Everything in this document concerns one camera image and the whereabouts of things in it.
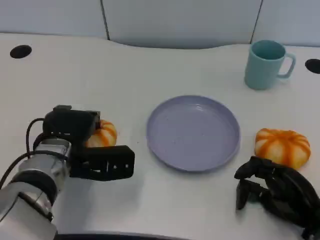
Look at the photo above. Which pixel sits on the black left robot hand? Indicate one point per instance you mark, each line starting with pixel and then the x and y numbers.
pixel 70 125

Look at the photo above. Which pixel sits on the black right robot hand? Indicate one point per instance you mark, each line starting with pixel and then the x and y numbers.
pixel 292 195

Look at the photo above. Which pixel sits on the orange white toy bread roll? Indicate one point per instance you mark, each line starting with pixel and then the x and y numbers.
pixel 282 147
pixel 107 132

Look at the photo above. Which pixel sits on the black round table grommet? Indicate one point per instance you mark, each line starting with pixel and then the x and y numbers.
pixel 20 52
pixel 313 66

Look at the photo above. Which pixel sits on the lilac plate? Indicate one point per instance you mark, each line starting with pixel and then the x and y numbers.
pixel 192 135

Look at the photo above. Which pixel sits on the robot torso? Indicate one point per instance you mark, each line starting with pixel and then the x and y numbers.
pixel 120 237

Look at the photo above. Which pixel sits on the pale green mug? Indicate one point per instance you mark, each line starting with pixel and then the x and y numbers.
pixel 261 72

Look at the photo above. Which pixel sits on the grey partition screen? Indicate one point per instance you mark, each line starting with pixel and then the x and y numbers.
pixel 175 20

